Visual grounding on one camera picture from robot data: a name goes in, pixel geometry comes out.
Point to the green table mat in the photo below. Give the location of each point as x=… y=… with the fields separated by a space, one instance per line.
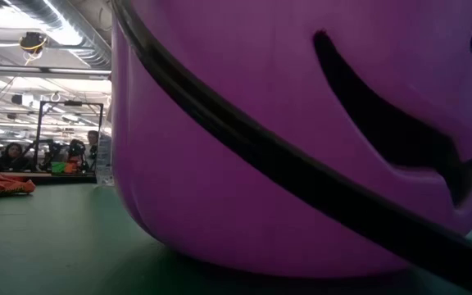
x=35 y=246

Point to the green background bucket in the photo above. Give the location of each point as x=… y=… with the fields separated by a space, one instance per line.
x=58 y=167

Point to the orange background bucket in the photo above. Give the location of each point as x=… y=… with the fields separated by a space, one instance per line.
x=70 y=167

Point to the purple pumpkin bucket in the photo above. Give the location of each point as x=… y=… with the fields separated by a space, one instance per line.
x=260 y=102

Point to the black aluminium rig frame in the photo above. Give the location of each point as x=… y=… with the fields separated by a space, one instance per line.
x=35 y=178

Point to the black background rig frame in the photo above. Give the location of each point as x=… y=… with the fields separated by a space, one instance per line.
x=38 y=135

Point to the black background robot arm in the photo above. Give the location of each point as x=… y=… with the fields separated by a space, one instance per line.
x=76 y=147

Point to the silver ventilation duct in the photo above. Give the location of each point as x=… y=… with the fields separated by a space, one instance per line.
x=80 y=24

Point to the person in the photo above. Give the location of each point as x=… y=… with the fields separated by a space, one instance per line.
x=92 y=141
x=12 y=157

